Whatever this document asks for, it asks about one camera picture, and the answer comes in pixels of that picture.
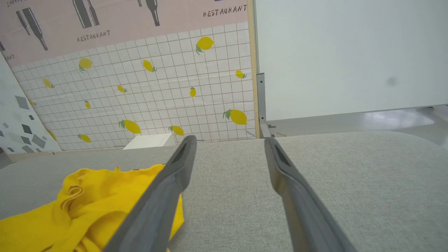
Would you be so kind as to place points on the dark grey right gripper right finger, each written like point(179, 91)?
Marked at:
point(304, 210)

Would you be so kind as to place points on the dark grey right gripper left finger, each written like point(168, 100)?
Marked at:
point(157, 210)

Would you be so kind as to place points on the yellow t-shirt with white patches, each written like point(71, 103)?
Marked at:
point(87, 217)

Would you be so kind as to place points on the white rectangular block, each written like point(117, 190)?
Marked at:
point(150, 141)

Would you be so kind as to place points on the grey fabric sofa cushion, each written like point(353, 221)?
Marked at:
point(227, 196)

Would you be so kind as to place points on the metal partition leg with castor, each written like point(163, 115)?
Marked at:
point(261, 98)

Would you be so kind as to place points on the lemon tile backdrop panel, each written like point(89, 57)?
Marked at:
point(157, 87)

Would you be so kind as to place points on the white partition board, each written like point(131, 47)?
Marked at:
point(350, 52)

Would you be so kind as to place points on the white terrazzo pattern panel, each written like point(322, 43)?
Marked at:
point(17, 122)

